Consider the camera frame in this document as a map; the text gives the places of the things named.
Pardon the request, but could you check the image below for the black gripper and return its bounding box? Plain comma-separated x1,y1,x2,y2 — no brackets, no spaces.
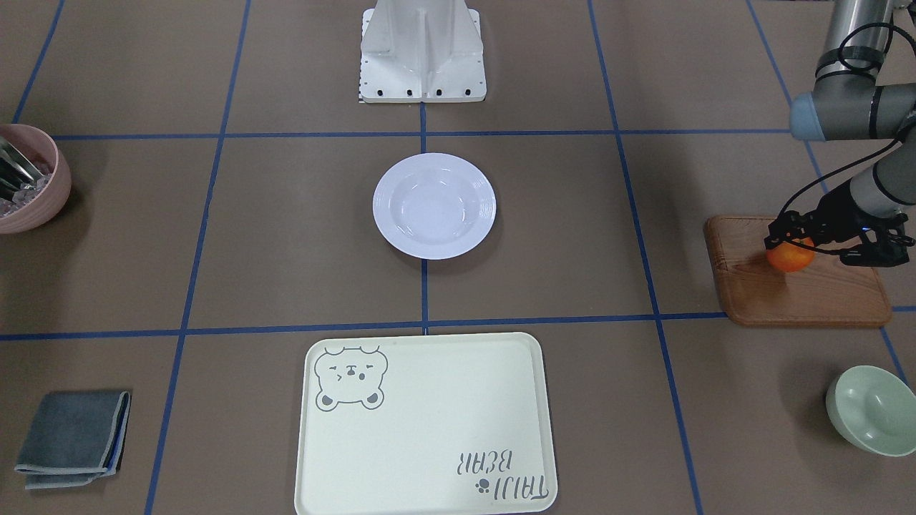
764,188,868,251

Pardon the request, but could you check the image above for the orange fruit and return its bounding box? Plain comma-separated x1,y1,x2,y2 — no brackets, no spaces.
765,243,816,273

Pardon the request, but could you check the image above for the white round plate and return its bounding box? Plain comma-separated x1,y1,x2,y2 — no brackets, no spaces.
372,152,497,260

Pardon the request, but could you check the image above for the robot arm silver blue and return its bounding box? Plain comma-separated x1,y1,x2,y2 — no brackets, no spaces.
764,1,915,267

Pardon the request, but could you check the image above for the cream bear tray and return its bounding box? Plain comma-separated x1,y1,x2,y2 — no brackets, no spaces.
293,332,558,514

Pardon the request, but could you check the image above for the wooden cutting board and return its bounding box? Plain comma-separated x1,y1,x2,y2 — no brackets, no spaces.
703,215,892,328

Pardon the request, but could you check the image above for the light green bowl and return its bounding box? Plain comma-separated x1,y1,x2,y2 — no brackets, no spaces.
825,365,915,457

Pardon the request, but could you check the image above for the folded grey cloth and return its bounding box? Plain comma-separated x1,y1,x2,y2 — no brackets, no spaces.
14,389,132,490

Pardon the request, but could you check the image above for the pink bowl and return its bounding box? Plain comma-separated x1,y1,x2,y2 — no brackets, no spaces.
1,124,72,235

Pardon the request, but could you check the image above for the metal scoop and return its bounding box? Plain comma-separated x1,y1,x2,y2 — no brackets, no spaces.
1,137,49,202

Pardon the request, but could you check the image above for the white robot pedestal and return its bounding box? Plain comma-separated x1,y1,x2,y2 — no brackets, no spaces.
358,1,487,104

